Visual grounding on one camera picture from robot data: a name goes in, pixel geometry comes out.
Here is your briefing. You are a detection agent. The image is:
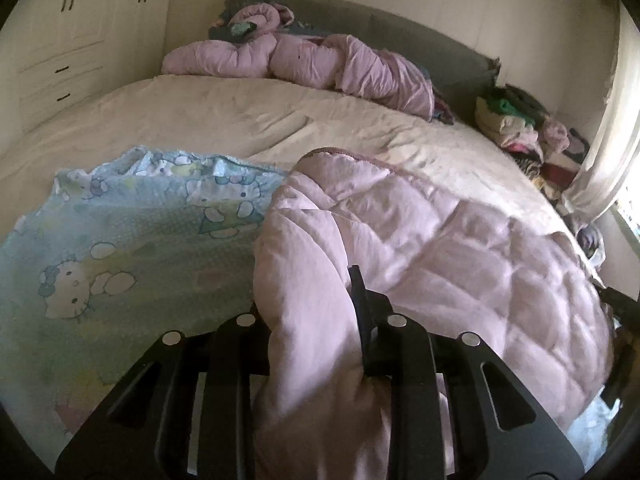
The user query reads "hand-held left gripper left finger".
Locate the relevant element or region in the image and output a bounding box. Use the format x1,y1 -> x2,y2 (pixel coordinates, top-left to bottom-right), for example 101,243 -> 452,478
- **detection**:
54,305 -> 273,480

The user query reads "light blue printed blanket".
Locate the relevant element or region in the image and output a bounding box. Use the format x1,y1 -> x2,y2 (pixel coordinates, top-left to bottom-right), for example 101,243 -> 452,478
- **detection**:
0,146 -> 621,466

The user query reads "rolled pink duvet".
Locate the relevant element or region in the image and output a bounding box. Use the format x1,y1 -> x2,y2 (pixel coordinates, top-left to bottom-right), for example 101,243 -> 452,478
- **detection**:
161,2 -> 436,122

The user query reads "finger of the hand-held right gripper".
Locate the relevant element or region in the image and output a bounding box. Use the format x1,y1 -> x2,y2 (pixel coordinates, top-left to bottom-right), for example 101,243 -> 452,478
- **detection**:
601,285 -> 640,319

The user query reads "pile of mixed clothes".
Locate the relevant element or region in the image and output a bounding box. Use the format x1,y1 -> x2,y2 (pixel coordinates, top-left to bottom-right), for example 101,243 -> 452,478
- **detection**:
475,85 -> 591,201

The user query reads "cream wardrobe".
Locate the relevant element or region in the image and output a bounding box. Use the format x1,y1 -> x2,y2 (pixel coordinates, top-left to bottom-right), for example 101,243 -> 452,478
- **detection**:
0,0 -> 176,136

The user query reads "pink quilted jacket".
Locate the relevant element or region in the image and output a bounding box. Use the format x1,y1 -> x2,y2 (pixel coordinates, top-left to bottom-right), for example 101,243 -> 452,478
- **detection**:
250,146 -> 618,480

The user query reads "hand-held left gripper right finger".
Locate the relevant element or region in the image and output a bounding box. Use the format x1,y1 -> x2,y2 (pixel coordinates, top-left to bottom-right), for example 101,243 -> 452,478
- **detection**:
347,264 -> 586,480

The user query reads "white curtain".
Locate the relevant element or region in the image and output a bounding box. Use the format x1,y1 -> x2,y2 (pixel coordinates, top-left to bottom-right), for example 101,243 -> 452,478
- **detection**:
557,0 -> 640,221

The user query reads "dark cloth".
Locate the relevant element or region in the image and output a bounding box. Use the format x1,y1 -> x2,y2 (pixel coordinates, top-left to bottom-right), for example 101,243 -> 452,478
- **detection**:
575,224 -> 607,266

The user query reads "grey headboard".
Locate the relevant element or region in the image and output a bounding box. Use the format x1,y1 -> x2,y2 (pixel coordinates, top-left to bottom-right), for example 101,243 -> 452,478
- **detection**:
222,0 -> 501,128

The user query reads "bed with beige sheet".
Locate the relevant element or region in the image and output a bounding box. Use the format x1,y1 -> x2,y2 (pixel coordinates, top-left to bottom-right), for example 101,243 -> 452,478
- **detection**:
0,72 -> 608,291

